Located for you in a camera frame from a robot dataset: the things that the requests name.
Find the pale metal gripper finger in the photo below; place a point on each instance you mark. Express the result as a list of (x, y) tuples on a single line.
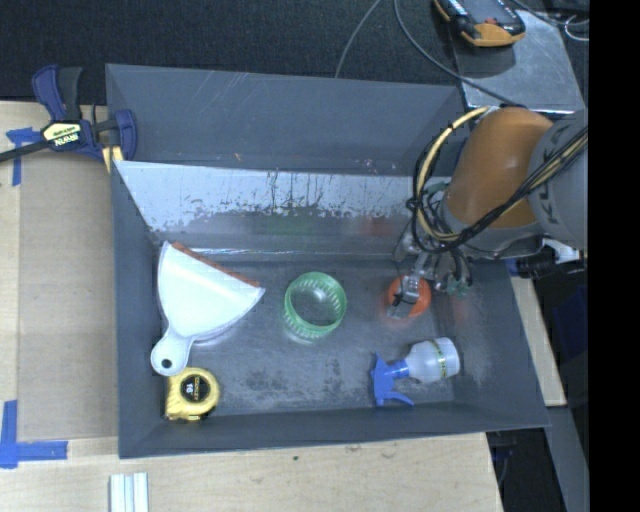
[(412, 290), (397, 309)]

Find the orange ball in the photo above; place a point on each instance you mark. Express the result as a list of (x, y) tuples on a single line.
[(422, 300)]

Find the white and blue spray bottle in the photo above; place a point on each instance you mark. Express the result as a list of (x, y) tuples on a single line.
[(430, 360)]

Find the white dustpan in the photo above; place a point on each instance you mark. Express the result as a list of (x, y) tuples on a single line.
[(200, 300)]

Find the grey metal bin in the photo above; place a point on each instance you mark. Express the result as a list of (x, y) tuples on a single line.
[(280, 125)]

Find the yellow tape measure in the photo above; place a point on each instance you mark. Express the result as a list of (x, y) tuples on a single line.
[(192, 395)]

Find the black cylinder on white bracket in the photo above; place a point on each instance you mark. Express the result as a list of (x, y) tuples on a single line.
[(537, 262)]

